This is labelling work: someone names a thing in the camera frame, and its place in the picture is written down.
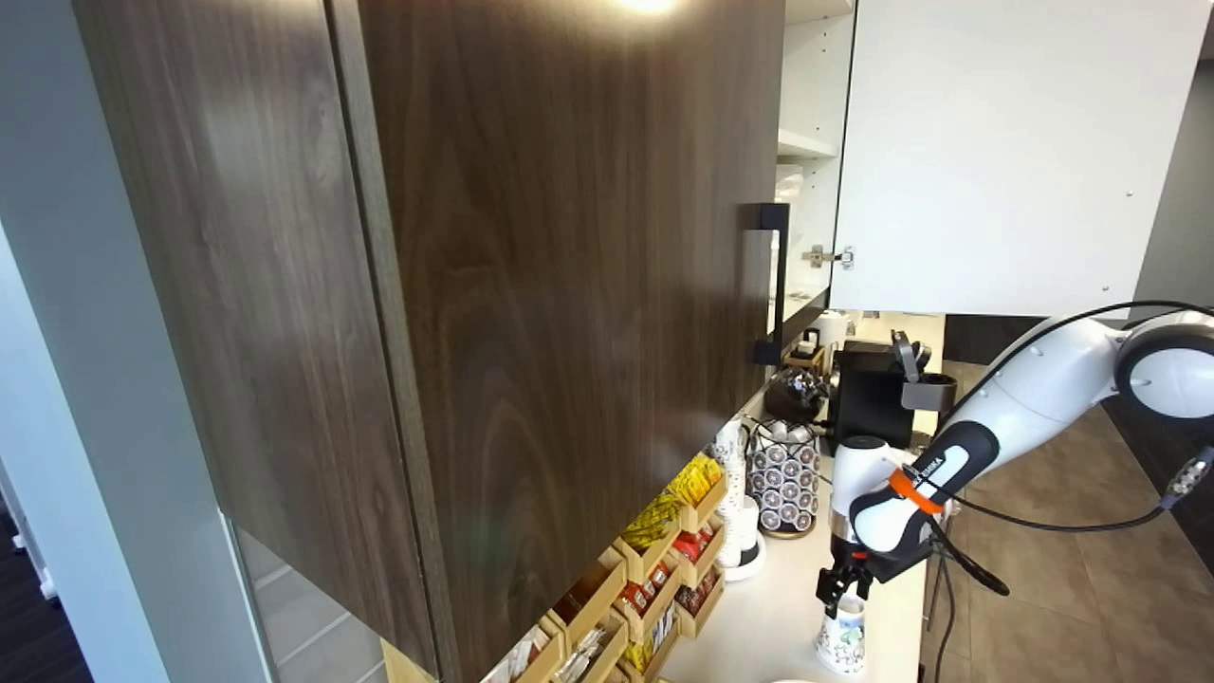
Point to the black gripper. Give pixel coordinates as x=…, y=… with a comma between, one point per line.
x=852, y=561

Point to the small clear bottle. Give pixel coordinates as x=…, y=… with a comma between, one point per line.
x=844, y=629

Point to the patterned paper cup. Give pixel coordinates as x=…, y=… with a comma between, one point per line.
x=844, y=664

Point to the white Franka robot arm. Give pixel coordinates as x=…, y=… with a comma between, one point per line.
x=1048, y=385

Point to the stack of white lids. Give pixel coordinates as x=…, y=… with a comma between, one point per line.
x=750, y=532

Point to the patterned black white cup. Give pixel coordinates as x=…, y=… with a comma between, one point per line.
x=784, y=479

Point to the tiered wooden condiment organizer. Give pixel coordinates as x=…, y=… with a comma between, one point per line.
x=646, y=581

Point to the black coffee machine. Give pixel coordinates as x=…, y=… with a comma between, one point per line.
x=873, y=392

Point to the black round pot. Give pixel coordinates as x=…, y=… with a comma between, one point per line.
x=796, y=395

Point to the small white container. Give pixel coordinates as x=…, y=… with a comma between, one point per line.
x=831, y=330

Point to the white cabinet door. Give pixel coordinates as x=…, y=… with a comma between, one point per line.
x=1012, y=153

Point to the white open cupboard shelves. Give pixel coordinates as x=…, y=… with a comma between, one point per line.
x=809, y=75

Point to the plain dark wood cabinet door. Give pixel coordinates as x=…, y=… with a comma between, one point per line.
x=253, y=314

